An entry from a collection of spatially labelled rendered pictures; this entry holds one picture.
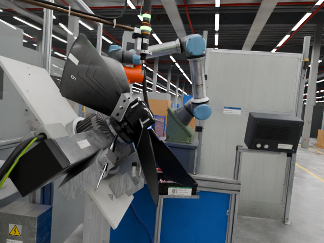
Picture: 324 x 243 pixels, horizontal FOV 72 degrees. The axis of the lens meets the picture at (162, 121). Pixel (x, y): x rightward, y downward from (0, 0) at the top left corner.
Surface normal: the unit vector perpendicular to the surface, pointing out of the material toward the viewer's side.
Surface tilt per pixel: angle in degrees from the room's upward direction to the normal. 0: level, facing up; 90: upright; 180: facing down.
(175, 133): 90
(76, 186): 102
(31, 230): 90
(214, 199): 90
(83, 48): 71
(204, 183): 90
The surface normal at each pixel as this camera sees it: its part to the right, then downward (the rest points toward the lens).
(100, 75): 0.88, -0.04
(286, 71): -0.10, 0.05
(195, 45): 0.06, 0.24
